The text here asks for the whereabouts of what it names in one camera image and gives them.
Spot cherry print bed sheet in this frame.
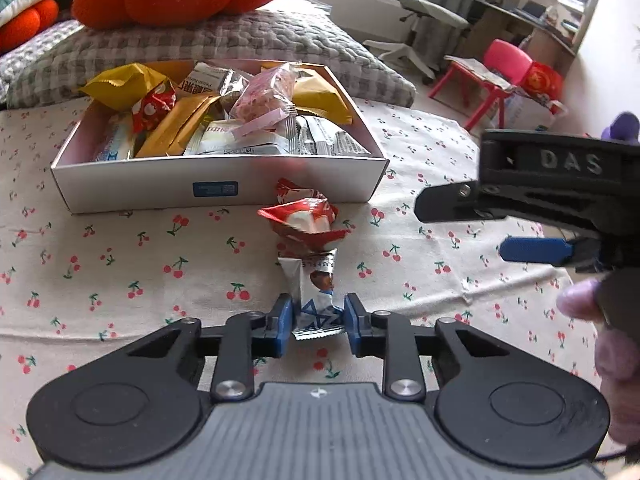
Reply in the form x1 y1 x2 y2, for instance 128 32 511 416
0 100 640 480

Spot wooden desk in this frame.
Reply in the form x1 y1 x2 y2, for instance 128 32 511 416
470 0 601 78

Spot person's right hand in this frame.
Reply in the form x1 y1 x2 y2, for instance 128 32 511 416
556 280 640 447

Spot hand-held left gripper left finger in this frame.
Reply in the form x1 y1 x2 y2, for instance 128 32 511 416
100 294 293 402

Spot grey office chair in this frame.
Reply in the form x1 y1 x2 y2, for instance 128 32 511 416
362 0 471 86

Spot purple rounded object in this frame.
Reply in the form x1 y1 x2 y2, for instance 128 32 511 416
601 112 640 142

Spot grey newsprint snack packet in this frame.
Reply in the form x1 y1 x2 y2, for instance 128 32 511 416
295 115 373 157

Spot white box pink inside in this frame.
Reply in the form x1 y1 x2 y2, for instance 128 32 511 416
50 59 390 215

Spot crinkled yellow snack packet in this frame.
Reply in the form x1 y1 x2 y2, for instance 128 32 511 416
80 62 176 111

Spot red snack packet white dots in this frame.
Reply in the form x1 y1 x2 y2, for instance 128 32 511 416
132 82 176 133

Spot pink child chair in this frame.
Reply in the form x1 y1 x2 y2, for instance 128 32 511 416
429 39 533 132

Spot yellow snack bar packet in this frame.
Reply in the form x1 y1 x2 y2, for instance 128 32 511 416
135 95 221 158

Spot patterned seat cloth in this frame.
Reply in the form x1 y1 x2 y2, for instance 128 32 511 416
444 55 526 93

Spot small silver truffle packet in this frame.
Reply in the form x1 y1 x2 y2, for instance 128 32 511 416
277 249 347 342

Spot pink cake clear wrapper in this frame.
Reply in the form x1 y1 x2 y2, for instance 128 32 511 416
230 62 298 136

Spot silver blue snack packet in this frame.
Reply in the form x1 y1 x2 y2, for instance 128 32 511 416
95 115 136 161

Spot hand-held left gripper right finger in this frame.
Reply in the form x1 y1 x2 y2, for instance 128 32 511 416
345 292 541 402

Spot white snack packet brown print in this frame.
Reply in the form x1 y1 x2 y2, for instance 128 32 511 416
177 62 251 106

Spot grey checked pillow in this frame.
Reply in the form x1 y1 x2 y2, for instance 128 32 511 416
0 0 417 110

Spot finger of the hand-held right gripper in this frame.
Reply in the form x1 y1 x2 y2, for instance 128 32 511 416
414 180 506 223
500 236 606 271

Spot yellow snack packet dark print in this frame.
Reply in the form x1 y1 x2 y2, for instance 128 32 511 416
290 67 353 126

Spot small orange pumpkin cushion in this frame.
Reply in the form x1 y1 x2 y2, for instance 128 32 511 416
0 0 60 53

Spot red gift bag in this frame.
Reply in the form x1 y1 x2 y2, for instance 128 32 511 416
520 60 565 100

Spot white paper bag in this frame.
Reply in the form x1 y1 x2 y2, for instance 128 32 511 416
500 92 568 131

